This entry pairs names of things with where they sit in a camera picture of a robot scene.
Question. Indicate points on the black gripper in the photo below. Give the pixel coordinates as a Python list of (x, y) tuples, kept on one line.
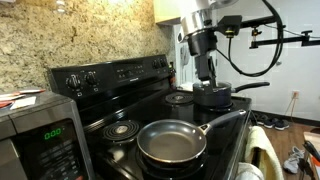
[(201, 43)]

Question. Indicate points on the black saucepan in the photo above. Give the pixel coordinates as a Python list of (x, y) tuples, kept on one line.
[(213, 98)]

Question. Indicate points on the black coil stove burner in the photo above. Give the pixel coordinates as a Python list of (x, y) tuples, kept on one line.
[(216, 108), (120, 130), (173, 168), (179, 98)]

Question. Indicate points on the dark red bottle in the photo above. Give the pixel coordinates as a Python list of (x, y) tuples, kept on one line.
[(172, 75)]

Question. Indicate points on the black stove knob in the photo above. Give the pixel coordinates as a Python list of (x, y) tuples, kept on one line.
[(163, 62), (91, 78), (73, 81), (156, 64)]

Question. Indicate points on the black shoe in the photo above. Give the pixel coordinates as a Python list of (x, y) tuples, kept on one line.
[(261, 120), (270, 123), (282, 125)]

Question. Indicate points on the black electric stove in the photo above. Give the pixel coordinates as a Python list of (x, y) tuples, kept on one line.
[(150, 110)]

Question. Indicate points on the yellow towel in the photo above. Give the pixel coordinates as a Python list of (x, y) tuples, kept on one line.
[(263, 150)]

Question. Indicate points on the white towel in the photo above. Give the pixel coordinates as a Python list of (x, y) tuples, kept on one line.
[(248, 171)]

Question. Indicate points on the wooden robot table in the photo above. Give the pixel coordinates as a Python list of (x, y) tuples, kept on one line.
[(311, 136)]

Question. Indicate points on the grey sneaker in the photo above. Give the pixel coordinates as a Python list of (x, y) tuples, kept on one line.
[(293, 161)]

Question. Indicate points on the black clamp tool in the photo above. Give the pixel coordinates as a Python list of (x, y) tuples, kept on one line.
[(311, 150)]

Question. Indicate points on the silver black microwave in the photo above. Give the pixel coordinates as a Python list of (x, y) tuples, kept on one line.
[(40, 113)]

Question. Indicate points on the red white packet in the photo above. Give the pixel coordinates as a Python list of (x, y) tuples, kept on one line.
[(30, 91), (11, 97)]

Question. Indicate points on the white paper card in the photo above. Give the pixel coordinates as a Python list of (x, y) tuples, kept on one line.
[(23, 103)]

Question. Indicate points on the red flat item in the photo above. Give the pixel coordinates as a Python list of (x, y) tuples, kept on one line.
[(5, 105)]

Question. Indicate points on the light wooden wall cabinet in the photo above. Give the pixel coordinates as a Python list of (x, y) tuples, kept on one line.
[(166, 10)]

